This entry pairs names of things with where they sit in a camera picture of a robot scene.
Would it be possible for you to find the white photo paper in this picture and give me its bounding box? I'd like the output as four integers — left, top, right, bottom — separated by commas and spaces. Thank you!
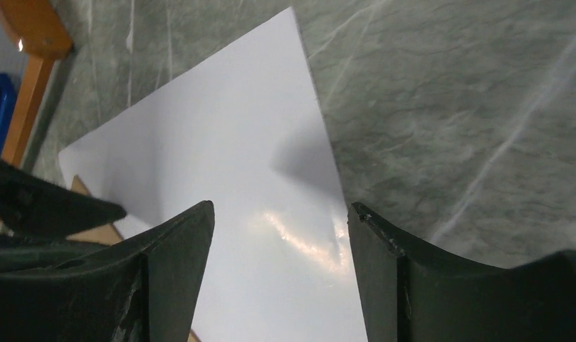
58, 7, 367, 341

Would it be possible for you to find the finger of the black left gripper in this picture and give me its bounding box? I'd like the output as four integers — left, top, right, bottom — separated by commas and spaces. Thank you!
0, 158, 127, 238
0, 235, 106, 273

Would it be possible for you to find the orange wooden rack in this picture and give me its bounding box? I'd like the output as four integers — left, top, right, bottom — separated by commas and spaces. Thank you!
0, 0, 74, 234

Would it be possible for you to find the light wooden picture frame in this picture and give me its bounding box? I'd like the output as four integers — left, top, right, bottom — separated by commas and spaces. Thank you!
66, 175, 201, 342

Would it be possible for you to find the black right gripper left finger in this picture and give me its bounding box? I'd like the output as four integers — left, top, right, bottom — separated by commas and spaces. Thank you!
0, 200, 215, 341

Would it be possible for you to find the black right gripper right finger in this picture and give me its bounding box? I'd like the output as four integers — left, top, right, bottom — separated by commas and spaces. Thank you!
348, 202, 576, 341

